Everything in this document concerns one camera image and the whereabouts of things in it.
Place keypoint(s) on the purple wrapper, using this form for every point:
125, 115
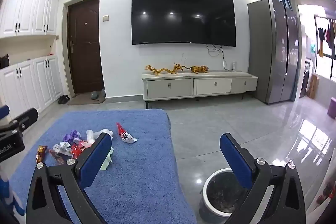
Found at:
72, 134

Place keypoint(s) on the golden tiger figurine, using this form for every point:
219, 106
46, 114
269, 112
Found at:
199, 69

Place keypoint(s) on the red white snack bag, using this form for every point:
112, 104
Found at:
125, 134

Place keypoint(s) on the dark brown wrapper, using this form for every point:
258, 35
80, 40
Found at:
58, 158

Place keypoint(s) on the black wall television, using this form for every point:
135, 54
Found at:
183, 16

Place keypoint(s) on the white upper cabinets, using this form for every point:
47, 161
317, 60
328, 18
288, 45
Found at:
29, 8

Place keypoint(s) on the hanging clothes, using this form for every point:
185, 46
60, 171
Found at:
325, 35

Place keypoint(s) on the white cabinets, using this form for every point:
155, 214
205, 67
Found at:
29, 8
34, 82

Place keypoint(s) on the clear white plastic bag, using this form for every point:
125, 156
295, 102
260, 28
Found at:
106, 132

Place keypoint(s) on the washing machine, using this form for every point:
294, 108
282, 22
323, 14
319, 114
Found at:
307, 79

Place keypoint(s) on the cardboard box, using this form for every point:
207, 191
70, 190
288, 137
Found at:
313, 87

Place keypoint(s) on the light green tissue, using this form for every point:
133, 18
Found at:
107, 162

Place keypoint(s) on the white upright device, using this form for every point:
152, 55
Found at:
234, 66

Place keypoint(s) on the brown doormat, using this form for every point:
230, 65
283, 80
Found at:
84, 101

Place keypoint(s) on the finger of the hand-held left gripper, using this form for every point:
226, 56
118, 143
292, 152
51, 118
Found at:
27, 117
3, 111

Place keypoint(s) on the purple stool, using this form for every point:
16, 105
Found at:
332, 109

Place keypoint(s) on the brown candy wrapper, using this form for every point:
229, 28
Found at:
41, 153

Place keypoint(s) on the white lower cabinets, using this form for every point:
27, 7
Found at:
34, 82

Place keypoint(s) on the long golden dragon figurine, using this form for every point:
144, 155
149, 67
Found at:
158, 71

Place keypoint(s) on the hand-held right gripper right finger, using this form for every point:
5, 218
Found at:
235, 161

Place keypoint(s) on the grey refrigerator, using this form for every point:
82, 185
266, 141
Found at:
270, 50

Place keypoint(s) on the black handbag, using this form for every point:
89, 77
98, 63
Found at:
4, 62

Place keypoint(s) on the red wrapper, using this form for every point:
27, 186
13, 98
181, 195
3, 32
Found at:
76, 151

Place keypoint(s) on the blue fluffy rug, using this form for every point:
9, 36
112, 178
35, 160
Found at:
141, 161

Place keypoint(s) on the grey round object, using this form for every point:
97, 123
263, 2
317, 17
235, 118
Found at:
94, 95

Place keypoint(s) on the black shoe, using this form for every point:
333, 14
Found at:
61, 100
66, 98

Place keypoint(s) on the white grey television stand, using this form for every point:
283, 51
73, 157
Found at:
199, 86

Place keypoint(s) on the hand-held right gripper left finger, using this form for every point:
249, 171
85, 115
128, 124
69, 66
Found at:
93, 161

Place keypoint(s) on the gold wall switch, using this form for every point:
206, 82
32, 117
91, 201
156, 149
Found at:
105, 18

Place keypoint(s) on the person's left hand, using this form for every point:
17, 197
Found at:
9, 200

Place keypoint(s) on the dark brown entrance door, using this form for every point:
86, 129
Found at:
85, 45

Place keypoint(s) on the white round trash bin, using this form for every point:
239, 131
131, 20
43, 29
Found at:
223, 195

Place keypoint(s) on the white printed wrapper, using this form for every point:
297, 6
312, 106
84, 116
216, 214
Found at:
62, 148

